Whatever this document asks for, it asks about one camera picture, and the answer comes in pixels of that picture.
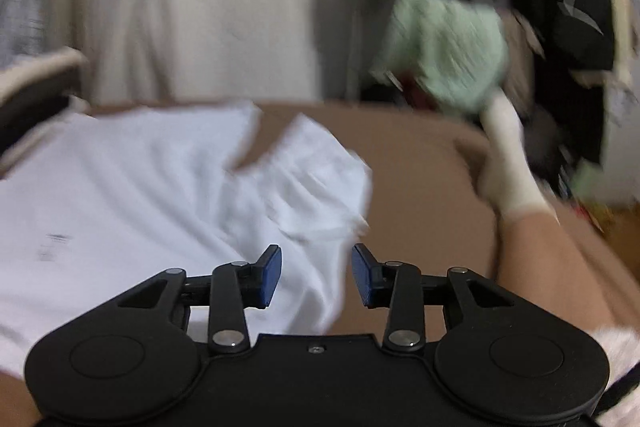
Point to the cream folded garment yellow trim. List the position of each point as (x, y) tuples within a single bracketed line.
[(35, 69)]

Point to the black hanging garment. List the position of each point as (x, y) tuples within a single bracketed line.
[(570, 32)]

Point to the white sock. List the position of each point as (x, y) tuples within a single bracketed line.
[(510, 167)]

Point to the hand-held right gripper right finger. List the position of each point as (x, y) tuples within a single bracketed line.
[(365, 277)]

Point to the stack of folded clothes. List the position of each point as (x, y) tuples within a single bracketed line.
[(25, 117)]

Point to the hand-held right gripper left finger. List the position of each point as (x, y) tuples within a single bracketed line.
[(267, 277)]

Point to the white t-shirt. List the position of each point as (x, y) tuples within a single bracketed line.
[(150, 207)]

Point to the person's left leg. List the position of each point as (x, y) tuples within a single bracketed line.
[(12, 399)]

